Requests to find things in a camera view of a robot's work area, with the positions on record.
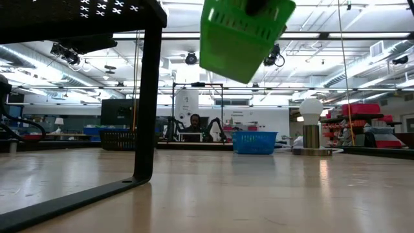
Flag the black arm base cable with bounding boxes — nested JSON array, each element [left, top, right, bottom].
[[0, 103, 47, 143]]

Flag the thin hanging cord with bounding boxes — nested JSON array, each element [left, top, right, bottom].
[[337, 0, 356, 146]]

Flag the black ceiling camera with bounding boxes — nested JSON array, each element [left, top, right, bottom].
[[50, 41, 82, 65], [184, 51, 199, 65]]

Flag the black overhead camera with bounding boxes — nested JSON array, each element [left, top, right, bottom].
[[263, 43, 286, 68]]

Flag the small background table lamp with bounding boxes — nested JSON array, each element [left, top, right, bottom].
[[54, 116, 65, 134]]

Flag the brass lamp base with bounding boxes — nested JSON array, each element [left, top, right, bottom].
[[292, 124, 333, 157]]

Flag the black perforated metal shelf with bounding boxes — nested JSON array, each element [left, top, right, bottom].
[[0, 0, 168, 233]]

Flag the shelf rack red bins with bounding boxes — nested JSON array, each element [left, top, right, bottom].
[[320, 103, 404, 150]]

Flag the black plastic basket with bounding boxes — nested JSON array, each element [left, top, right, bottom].
[[98, 129, 136, 151]]

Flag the black background rig frame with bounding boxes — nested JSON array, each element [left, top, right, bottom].
[[171, 82, 224, 143]]

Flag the red background bins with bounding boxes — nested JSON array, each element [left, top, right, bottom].
[[223, 125, 259, 132]]

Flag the green plastic basket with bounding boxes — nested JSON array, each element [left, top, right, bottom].
[[199, 0, 297, 84]]

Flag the person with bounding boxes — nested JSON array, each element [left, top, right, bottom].
[[182, 113, 208, 142]]

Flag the black monitor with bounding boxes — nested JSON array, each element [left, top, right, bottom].
[[100, 98, 140, 126]]

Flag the blue plastic basket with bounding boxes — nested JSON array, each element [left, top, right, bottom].
[[231, 131, 278, 155]]

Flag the white background panel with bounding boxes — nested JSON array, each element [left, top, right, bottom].
[[174, 89, 200, 116]]

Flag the white light bulb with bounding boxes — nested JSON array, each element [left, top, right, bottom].
[[299, 98, 324, 126]]

